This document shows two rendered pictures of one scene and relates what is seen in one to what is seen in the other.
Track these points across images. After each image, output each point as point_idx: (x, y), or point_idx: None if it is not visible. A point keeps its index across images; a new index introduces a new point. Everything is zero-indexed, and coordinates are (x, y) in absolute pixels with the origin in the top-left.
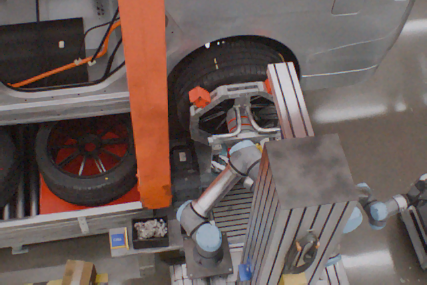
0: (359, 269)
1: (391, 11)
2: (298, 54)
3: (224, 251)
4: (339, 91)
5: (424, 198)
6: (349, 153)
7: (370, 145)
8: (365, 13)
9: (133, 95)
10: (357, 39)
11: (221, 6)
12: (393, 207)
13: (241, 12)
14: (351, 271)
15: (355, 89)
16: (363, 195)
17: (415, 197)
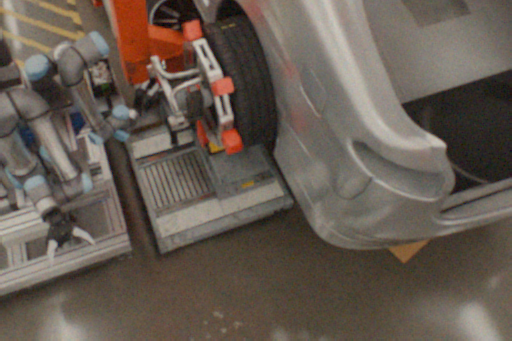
0: (131, 325)
1: (344, 163)
2: (277, 105)
3: (49, 105)
4: (388, 285)
5: (48, 233)
6: (289, 303)
7: (311, 333)
8: (323, 128)
9: None
10: (315, 157)
11: None
12: (35, 195)
13: None
14: (126, 316)
15: (400, 307)
16: (60, 170)
17: (46, 219)
